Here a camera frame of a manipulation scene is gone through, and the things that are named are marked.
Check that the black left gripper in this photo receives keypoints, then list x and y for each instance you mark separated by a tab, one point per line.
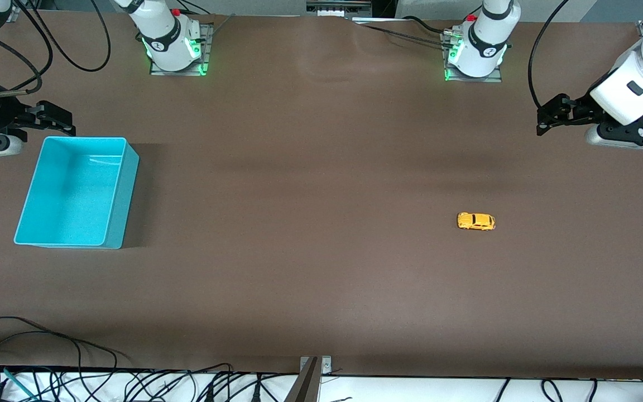
577	108

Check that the yellow toy beetle car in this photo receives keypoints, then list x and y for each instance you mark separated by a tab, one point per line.
476	222

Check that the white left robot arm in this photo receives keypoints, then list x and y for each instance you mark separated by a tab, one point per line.
486	39

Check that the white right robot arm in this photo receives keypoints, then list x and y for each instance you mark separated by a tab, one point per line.
165	36

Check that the teal plastic bin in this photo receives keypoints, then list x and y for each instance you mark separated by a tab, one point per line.
70	195

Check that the grey power strip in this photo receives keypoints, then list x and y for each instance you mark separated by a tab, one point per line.
338	8

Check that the black power plug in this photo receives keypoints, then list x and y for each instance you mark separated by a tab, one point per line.
255	393
208	393

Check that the dark grey metal bar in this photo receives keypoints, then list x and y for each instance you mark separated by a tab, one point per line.
305	388

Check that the grey metal base plate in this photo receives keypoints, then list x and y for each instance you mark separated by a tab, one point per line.
475	79
207	53

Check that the small metal bracket plate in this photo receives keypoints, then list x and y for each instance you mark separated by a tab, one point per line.
327	365

